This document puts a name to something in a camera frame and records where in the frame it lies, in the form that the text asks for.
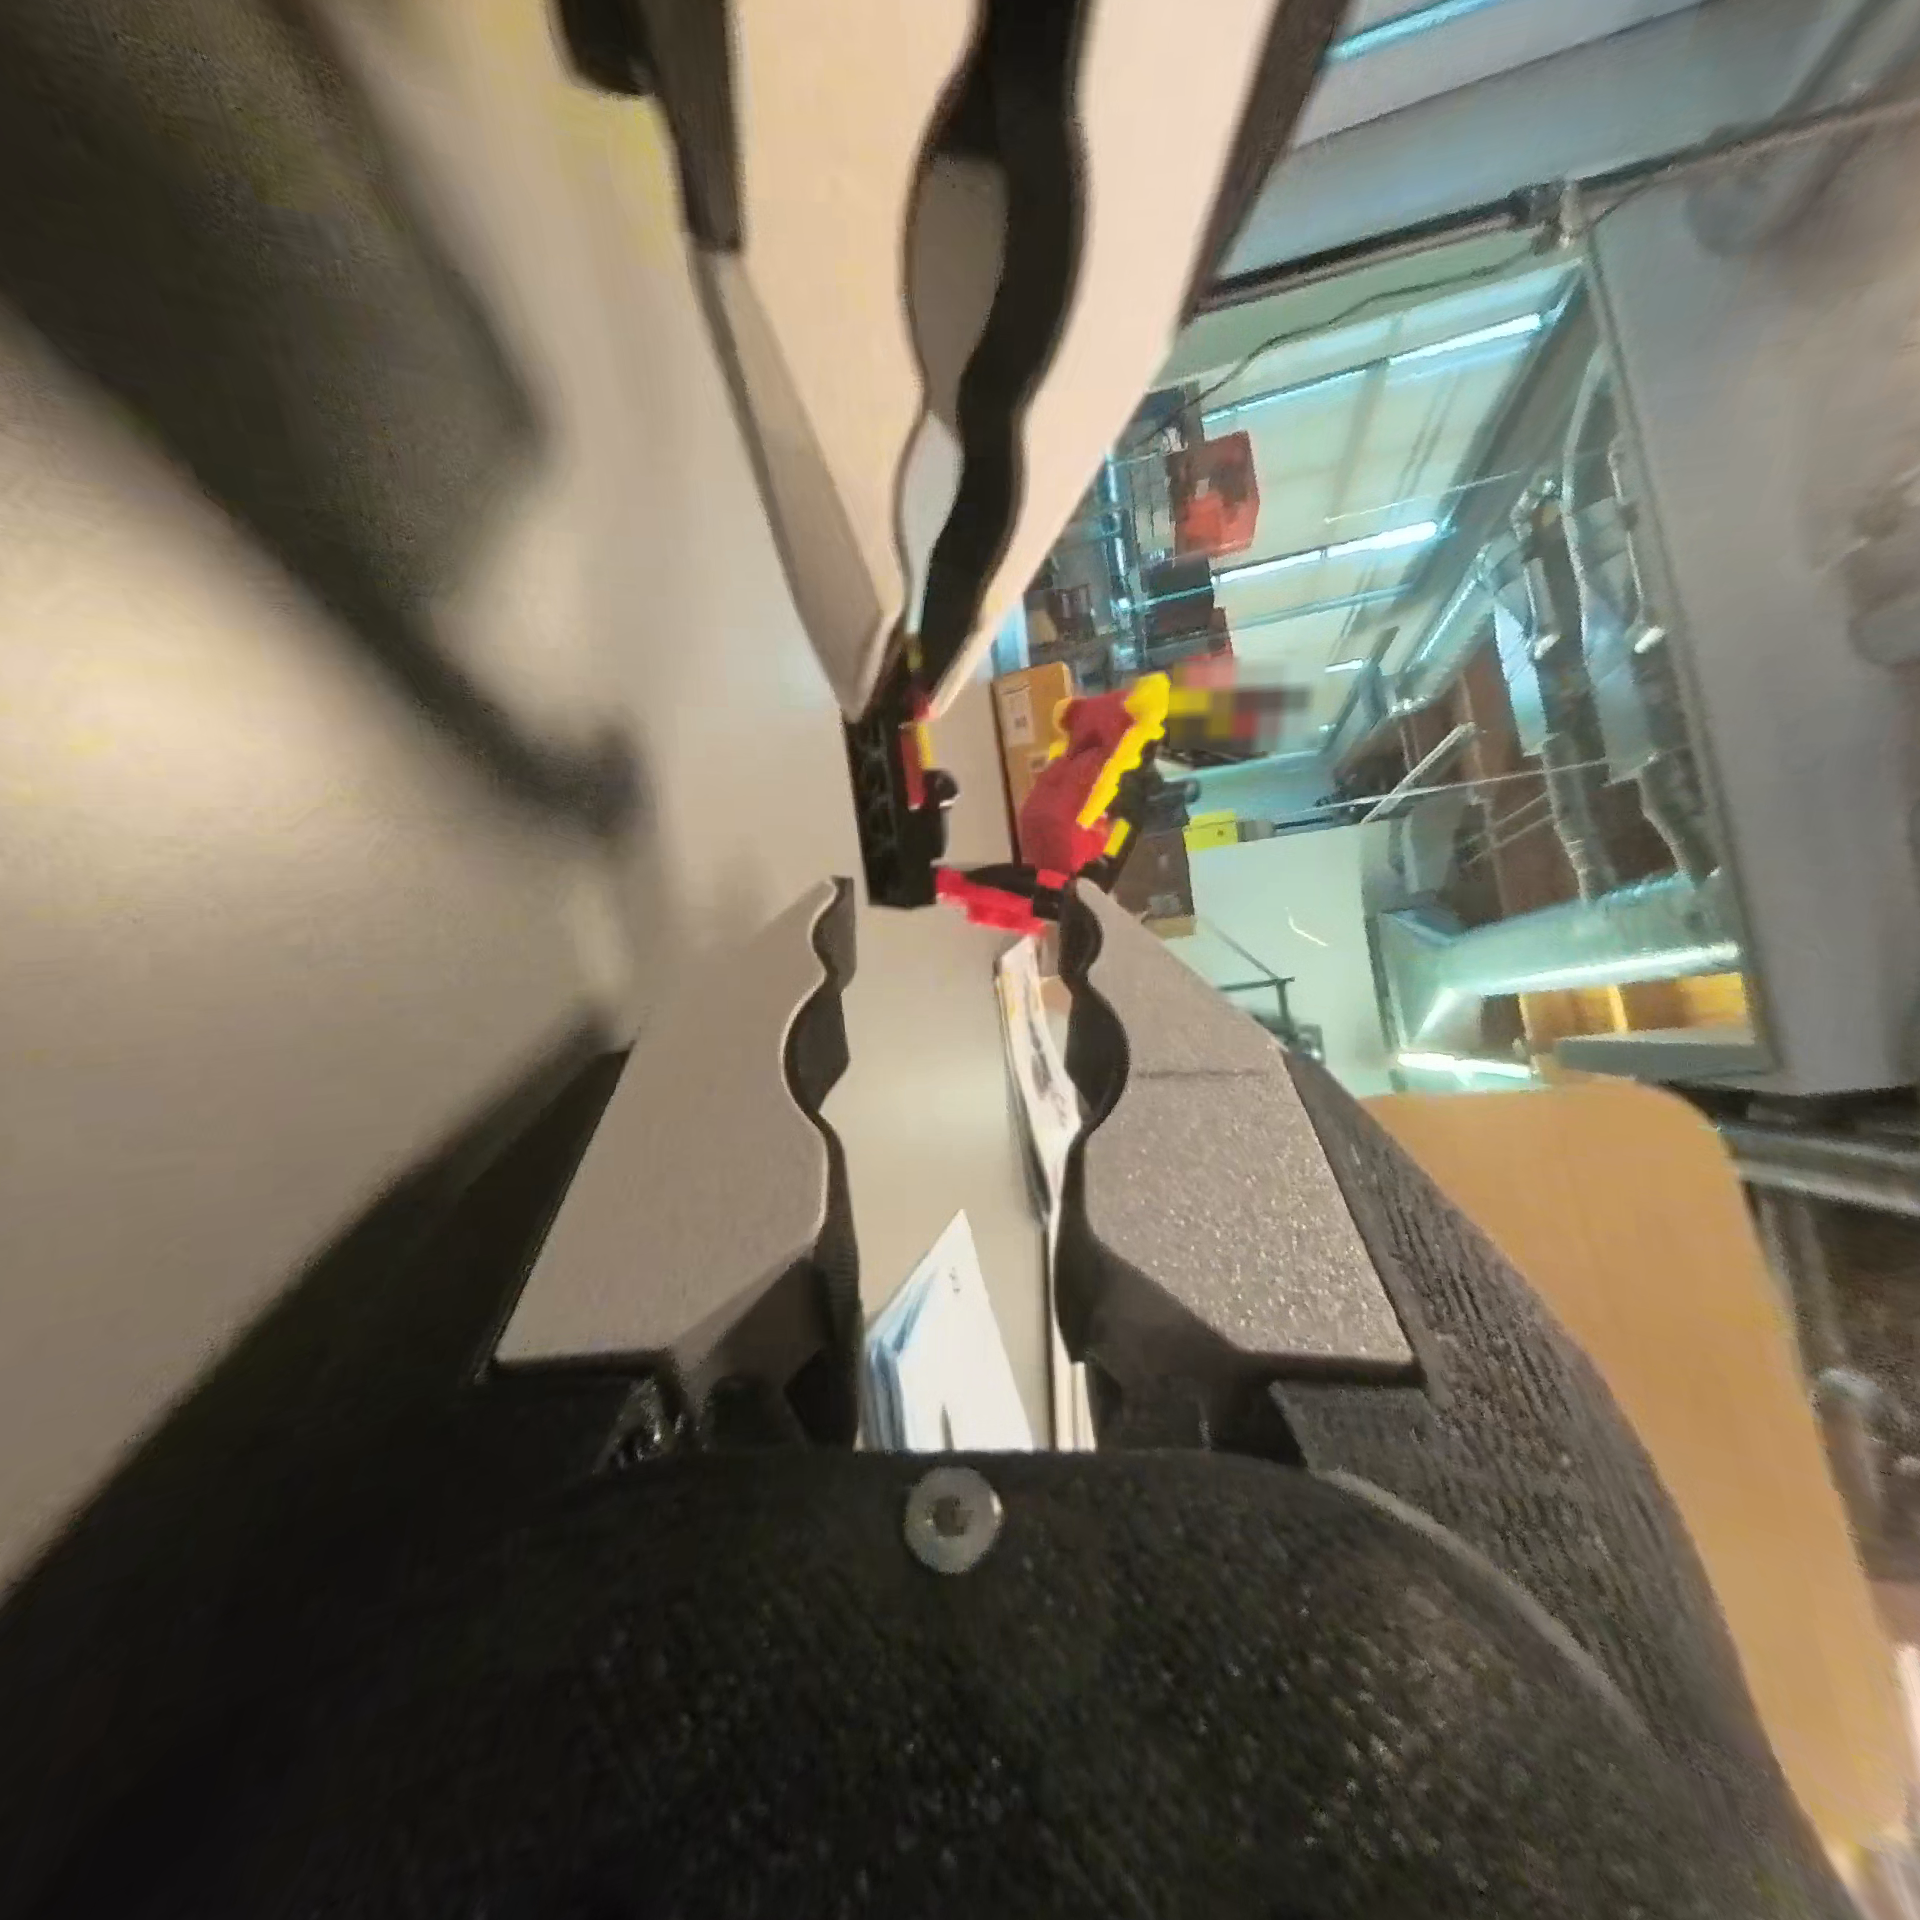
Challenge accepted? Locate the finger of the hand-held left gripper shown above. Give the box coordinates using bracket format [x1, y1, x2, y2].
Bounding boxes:
[920, 0, 1296, 681]
[696, 0, 981, 711]

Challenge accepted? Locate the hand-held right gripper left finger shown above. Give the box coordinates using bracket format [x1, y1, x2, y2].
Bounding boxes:
[490, 879, 861, 1449]

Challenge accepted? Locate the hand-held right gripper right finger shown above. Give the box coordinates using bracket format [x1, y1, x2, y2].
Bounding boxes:
[1054, 885, 1421, 1449]

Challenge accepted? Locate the black red yellow lego model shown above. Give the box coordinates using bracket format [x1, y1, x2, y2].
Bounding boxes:
[845, 669, 1177, 943]

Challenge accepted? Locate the orange cardboard lego box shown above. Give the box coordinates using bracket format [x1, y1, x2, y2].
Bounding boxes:
[988, 666, 1202, 943]

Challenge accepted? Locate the closed instruction booklet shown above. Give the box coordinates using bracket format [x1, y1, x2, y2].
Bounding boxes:
[992, 935, 1086, 1250]

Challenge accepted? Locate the open instruction booklet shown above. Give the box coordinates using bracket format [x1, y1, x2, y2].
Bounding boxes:
[856, 1209, 1098, 1456]

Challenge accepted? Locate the wooden board on white stand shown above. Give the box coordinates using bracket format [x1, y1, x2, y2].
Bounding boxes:
[1355, 1075, 1920, 1865]

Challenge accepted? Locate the metal shelf rack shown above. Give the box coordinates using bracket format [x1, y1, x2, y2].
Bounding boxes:
[1027, 388, 1265, 679]

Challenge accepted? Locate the silver ventilation duct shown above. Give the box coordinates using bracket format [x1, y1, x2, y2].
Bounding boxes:
[1372, 883, 1758, 1057]

